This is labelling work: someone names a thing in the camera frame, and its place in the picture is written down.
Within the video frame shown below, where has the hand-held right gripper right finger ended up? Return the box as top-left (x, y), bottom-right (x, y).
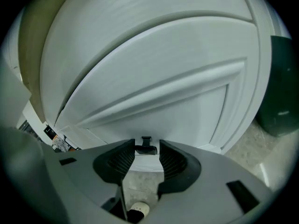
top-left (157, 139), bottom-right (202, 200)

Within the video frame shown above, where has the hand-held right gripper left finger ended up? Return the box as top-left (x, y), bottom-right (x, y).
top-left (93, 138), bottom-right (136, 220)

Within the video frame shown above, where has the white clog shoe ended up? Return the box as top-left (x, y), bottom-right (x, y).
top-left (129, 201), bottom-right (150, 219)

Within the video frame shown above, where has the grey patterned cloth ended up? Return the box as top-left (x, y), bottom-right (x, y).
top-left (51, 138), bottom-right (71, 153)

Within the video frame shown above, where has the dark green bathtub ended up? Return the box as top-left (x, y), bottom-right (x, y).
top-left (255, 35), bottom-right (299, 138)

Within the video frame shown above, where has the white vanity cabinet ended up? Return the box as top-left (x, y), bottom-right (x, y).
top-left (38, 0), bottom-right (285, 172)

